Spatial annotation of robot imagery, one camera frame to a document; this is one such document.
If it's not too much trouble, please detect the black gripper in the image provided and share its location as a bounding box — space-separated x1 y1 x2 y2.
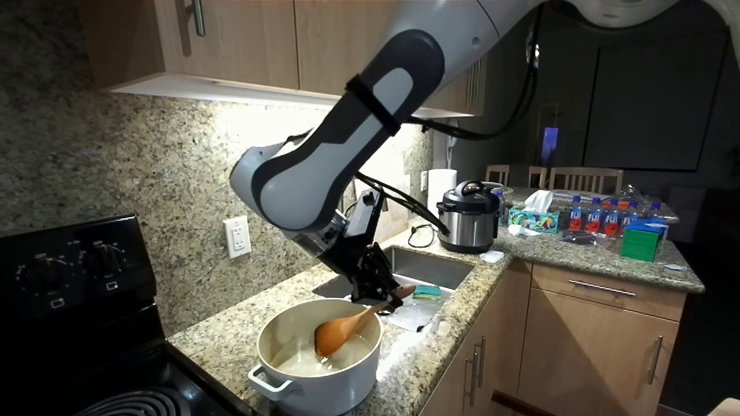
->
331 234 405 312

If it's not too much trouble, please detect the wooden spoon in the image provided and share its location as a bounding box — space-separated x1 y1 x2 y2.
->
313 281 419 360

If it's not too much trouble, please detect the stainless steel sink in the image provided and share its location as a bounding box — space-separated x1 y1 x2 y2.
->
309 242 476 333

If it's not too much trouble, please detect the steel pressure cooker black lid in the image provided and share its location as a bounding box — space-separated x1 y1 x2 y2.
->
435 178 507 254

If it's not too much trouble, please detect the white paper towel roll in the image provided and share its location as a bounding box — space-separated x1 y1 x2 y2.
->
420 167 458 216

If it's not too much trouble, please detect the light wood base cabinet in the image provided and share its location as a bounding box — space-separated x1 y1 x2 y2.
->
516 258 688 416
417 258 537 416

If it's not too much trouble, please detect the wooden dining chair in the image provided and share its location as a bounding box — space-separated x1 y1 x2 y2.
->
484 162 513 192
525 163 551 192
546 163 625 195

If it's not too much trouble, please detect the colourful tissue box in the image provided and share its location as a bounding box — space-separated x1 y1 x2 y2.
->
507 189 561 236

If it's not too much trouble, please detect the blue lit screen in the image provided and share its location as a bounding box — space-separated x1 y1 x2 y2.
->
538 125 561 167

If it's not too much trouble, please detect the green box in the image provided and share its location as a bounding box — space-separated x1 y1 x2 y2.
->
618 216 670 263

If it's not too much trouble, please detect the light wood upper cabinet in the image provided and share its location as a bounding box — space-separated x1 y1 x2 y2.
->
77 0 494 117

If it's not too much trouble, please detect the black electric stove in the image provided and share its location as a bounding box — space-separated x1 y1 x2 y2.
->
0 213 256 416

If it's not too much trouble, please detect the large dark window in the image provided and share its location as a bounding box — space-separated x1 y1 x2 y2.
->
583 20 731 174

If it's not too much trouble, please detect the black cooker power cord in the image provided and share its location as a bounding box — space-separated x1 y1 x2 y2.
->
405 221 439 250

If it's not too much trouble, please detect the white pot with handles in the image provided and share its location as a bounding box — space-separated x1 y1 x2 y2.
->
244 297 387 416

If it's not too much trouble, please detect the metal base door handle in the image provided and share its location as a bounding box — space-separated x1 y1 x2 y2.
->
646 333 665 386
461 354 476 408
475 335 487 391

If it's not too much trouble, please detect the white wall outlet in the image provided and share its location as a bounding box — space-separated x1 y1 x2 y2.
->
223 213 255 260

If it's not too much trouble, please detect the metal drawer handle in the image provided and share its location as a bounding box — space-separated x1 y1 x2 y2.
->
566 274 641 301

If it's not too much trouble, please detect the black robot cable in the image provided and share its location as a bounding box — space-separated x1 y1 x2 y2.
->
354 7 544 237

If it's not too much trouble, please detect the metal upper cabinet handle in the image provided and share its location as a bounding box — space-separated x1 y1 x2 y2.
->
179 0 209 41

